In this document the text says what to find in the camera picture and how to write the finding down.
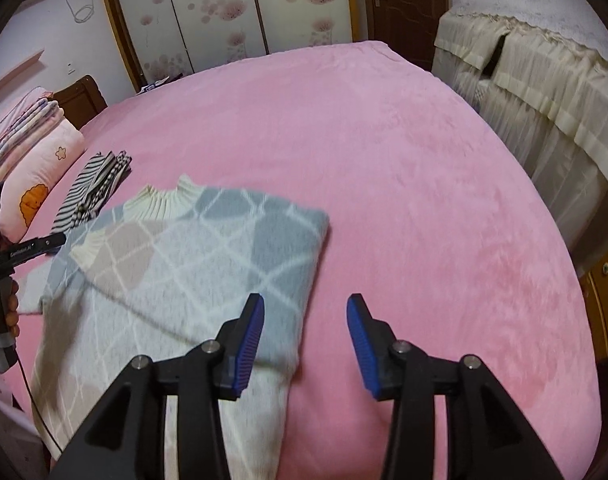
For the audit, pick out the pink cartoon pillow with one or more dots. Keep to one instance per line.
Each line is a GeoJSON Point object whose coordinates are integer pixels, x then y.
{"type": "Point", "coordinates": [43, 170]}

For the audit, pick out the folded striped quilt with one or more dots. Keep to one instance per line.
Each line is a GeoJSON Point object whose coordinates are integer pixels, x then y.
{"type": "Point", "coordinates": [23, 120]}

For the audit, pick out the folded striped clothes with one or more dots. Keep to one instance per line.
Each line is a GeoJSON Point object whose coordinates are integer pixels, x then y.
{"type": "Point", "coordinates": [91, 185]}

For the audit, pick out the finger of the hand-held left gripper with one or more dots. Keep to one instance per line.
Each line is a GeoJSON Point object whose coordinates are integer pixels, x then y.
{"type": "Point", "coordinates": [51, 243]}

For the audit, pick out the wooden drawer cabinet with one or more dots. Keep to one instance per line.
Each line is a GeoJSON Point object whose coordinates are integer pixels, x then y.
{"type": "Point", "coordinates": [604, 305]}

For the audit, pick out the wooden headboard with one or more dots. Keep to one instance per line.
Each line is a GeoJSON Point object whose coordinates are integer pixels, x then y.
{"type": "Point", "coordinates": [81, 102]}

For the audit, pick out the brown wooden door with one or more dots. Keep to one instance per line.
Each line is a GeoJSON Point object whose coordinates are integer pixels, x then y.
{"type": "Point", "coordinates": [409, 20]}

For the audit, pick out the pink fleece bed blanket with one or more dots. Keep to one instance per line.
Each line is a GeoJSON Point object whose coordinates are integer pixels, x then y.
{"type": "Point", "coordinates": [384, 185]}

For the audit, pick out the cream cloth covered furniture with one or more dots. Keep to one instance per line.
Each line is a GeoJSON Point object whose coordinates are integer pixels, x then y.
{"type": "Point", "coordinates": [544, 85]}

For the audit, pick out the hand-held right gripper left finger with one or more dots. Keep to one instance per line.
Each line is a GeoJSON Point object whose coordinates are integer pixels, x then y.
{"type": "Point", "coordinates": [246, 350]}

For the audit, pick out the dark small objects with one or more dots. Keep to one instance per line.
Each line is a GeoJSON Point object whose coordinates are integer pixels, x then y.
{"type": "Point", "coordinates": [156, 83]}

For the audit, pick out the pink wall shelf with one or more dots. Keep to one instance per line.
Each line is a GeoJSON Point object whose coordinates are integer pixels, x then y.
{"type": "Point", "coordinates": [18, 72]}

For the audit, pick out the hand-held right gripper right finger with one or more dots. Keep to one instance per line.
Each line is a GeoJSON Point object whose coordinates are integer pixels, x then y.
{"type": "Point", "coordinates": [361, 340]}

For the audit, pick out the person's left hand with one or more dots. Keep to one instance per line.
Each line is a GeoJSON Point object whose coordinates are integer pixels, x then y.
{"type": "Point", "coordinates": [12, 310]}

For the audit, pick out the grey diamond pattern sweater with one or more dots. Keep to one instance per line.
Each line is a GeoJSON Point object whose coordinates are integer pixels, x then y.
{"type": "Point", "coordinates": [183, 270]}

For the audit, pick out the floral sliding door wardrobe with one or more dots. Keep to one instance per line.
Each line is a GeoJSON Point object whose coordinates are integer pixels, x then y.
{"type": "Point", "coordinates": [223, 5]}

